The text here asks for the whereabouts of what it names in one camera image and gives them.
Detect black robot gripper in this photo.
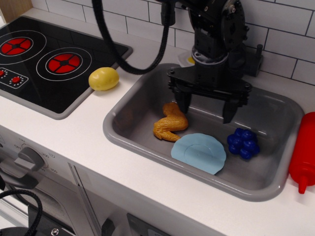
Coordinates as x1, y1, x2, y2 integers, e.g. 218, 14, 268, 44
167, 64, 252, 124

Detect blue toy blueberries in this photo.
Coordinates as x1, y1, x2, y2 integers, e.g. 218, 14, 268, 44
227, 128, 260, 160

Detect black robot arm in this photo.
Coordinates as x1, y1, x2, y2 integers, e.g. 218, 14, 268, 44
167, 0, 252, 123

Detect light blue toy plate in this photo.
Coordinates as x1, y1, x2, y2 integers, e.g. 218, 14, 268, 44
171, 133, 226, 175

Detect grey toy sink basin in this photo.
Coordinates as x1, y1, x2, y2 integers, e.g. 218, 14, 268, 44
103, 63, 304, 202

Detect toy chicken wing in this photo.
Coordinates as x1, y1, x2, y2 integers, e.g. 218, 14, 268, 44
153, 102, 189, 142

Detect toy fried egg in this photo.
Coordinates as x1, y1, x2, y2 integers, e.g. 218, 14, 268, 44
177, 51, 195, 67

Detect dark grey toy faucet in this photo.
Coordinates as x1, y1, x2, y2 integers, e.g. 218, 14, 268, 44
228, 43, 263, 77

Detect yellow toy potato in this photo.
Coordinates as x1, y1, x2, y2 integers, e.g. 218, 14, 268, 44
88, 67, 120, 91

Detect red ketchup bottle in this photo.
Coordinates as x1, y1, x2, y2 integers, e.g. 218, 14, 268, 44
289, 112, 315, 194

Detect black toy stove top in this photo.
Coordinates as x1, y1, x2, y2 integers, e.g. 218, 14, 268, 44
0, 16, 118, 120

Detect grey oven knob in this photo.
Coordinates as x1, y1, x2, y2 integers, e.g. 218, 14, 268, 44
14, 147, 45, 171

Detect black braided cable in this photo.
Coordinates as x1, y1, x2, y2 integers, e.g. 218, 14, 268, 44
92, 0, 176, 75

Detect black cable lower left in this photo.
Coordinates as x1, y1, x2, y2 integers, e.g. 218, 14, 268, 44
0, 189, 43, 236

